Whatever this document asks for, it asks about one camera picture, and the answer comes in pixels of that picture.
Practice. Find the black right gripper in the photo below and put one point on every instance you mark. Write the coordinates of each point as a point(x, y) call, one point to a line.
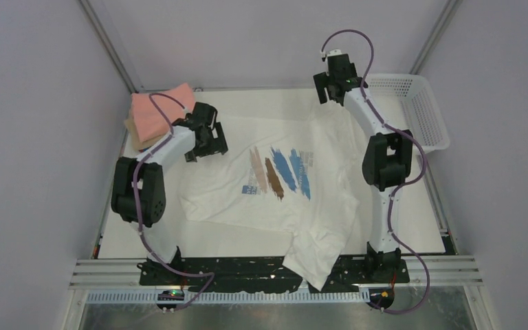
point(321, 80)

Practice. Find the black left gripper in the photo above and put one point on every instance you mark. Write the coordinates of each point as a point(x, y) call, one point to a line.
point(214, 146)

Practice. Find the white printed t-shirt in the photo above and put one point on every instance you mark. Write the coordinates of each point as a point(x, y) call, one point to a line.
point(295, 176)

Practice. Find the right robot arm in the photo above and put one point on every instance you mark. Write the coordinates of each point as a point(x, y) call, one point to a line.
point(386, 164)

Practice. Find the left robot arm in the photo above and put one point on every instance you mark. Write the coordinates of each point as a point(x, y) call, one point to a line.
point(139, 192)

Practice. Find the folded tan t-shirt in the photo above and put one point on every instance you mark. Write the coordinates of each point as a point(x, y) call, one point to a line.
point(136, 143)

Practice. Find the folded pink t-shirt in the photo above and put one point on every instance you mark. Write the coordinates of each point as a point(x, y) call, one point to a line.
point(148, 113)

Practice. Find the white plastic laundry basket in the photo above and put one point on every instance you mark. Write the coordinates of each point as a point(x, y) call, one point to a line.
point(407, 101)

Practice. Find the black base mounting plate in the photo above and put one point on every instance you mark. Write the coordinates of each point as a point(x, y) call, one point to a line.
point(263, 274)

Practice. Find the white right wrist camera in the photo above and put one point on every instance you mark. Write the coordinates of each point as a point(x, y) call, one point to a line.
point(326, 54)

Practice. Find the white slotted cable duct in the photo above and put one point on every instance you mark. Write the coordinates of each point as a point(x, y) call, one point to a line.
point(179, 297)

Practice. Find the aluminium frame rail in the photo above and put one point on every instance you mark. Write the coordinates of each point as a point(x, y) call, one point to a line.
point(106, 31)

